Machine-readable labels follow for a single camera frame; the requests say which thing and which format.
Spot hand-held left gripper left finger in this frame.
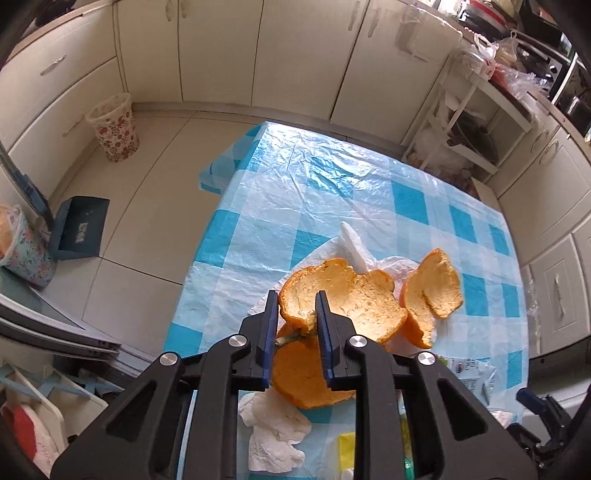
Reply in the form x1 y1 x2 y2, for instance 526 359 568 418
50 290 280 480

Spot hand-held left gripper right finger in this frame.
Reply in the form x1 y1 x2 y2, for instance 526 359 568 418
315 291 540 480

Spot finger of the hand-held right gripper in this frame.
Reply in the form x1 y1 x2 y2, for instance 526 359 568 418
516 387 551 418

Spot large orange peel with stem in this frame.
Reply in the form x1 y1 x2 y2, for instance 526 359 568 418
271 257 409 410

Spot white and green wrapper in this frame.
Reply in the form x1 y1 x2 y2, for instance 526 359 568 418
434 354 498 409

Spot crumpled white tissue paper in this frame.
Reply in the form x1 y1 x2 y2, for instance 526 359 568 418
238 391 311 473

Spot white plastic bag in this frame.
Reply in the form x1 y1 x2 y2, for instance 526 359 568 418
249 222 419 324

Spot cream drawer unit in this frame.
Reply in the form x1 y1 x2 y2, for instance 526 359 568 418
524 222 591 357

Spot yellow packet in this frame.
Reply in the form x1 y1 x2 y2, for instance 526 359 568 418
338 431 357 480

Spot small curved orange peel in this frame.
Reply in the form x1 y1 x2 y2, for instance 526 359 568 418
399 248 464 350

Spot blue white checked tablecloth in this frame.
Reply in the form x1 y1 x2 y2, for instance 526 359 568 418
164 121 532 480

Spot blue dustpan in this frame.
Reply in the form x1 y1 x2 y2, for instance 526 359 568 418
47 196 111 262

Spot dark pan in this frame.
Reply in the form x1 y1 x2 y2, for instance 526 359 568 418
450 111 500 164

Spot floral waste basket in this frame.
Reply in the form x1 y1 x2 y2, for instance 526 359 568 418
85 92 140 162

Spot white and red cloth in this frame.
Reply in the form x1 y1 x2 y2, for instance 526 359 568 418
0 399 66 478

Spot white corner shelf rack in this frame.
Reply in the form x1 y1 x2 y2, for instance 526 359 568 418
401 50 539 177

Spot cream cabinet row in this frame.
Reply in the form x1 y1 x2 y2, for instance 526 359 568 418
115 0 467 141

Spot clear plastic bags on counter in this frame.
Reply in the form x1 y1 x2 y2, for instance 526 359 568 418
471 31 552 100

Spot black microwave oven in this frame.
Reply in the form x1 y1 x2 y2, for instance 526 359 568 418
515 42 583 109

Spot cream cabinet with long handles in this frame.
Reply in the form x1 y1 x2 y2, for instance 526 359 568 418
0 0 132 160

